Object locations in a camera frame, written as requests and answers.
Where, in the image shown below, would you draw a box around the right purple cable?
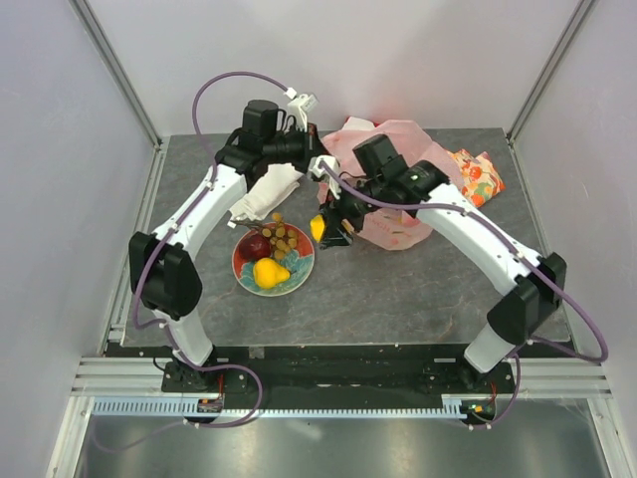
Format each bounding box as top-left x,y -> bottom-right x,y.
320,163 -> 610,431

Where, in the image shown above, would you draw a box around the brown longan bunch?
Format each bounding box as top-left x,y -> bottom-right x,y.
230,213 -> 298,261

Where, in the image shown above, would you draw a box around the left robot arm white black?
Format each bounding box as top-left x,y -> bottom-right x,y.
128,94 -> 324,391

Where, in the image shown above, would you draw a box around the yellow fake lemon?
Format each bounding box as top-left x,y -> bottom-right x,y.
310,214 -> 326,243

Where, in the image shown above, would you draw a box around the yellow fake pear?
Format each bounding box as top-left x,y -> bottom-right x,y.
253,258 -> 291,290

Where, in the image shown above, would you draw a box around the pink plastic bag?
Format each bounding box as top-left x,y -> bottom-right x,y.
318,120 -> 464,250

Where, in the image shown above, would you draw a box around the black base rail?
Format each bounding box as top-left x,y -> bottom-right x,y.
161,345 -> 515,406

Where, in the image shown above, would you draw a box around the red teal floral plate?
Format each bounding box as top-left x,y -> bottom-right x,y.
232,224 -> 315,297

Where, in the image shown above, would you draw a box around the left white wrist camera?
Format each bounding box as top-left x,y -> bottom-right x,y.
284,87 -> 319,131

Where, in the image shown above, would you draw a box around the orange floral folded cloth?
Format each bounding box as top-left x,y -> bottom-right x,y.
447,149 -> 506,208

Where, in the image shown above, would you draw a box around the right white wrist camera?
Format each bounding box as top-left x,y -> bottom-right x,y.
307,154 -> 341,199

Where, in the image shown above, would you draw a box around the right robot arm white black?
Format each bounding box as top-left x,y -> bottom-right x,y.
310,134 -> 566,392

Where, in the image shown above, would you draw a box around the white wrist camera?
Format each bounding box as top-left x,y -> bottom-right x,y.
307,154 -> 341,199
284,87 -> 319,131

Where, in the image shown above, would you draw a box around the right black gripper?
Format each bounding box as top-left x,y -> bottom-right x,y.
318,173 -> 386,249

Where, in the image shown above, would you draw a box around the cartoon print folded cloth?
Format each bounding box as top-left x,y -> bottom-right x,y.
340,117 -> 386,138

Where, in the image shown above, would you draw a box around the white folded towel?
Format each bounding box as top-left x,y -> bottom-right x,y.
230,164 -> 302,221

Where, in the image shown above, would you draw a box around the grey cable duct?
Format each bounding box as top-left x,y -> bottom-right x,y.
92,396 -> 469,419

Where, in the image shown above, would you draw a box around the dark red fake fruit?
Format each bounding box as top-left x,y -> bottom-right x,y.
237,234 -> 272,262

